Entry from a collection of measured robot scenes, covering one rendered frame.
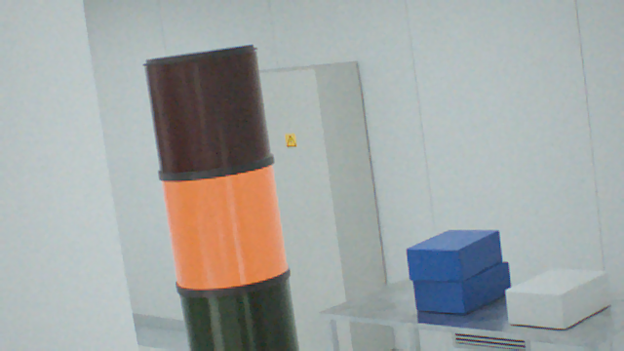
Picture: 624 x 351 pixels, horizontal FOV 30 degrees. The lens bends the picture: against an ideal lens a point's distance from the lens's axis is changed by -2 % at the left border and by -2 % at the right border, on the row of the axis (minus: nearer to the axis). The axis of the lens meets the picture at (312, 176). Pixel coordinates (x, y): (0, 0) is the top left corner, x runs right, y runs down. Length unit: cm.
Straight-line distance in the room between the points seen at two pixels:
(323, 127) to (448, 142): 80
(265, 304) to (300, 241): 718
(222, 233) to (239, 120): 5
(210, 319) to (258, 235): 4
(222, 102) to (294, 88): 697
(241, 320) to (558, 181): 635
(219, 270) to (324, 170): 690
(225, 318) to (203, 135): 8
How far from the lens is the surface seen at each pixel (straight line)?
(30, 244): 210
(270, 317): 50
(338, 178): 743
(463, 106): 712
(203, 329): 50
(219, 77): 48
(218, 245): 49
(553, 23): 668
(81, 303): 217
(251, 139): 49
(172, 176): 49
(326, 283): 760
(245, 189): 48
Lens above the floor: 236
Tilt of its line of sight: 8 degrees down
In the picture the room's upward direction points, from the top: 8 degrees counter-clockwise
